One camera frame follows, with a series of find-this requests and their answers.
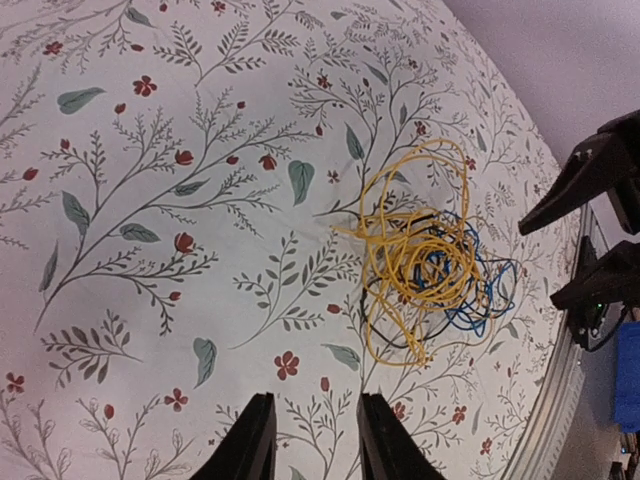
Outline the yellow cable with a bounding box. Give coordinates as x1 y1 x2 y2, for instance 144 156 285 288
329 138 494 369

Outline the blue cable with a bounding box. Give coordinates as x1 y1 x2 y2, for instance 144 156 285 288
412 209 519 337

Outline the floral patterned table mat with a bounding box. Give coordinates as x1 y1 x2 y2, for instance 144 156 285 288
1 1 579 479

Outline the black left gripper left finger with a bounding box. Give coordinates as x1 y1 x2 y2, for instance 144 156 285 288
190 393 277 480

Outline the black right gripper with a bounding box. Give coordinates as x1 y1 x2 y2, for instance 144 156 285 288
518 111 639 350

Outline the aluminium front rail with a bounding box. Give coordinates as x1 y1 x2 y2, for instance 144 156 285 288
504 204 616 480

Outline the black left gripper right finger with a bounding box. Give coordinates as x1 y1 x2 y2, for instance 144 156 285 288
357 393 445 480

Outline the blue object beside table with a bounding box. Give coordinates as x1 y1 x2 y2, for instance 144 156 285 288
614 322 640 433

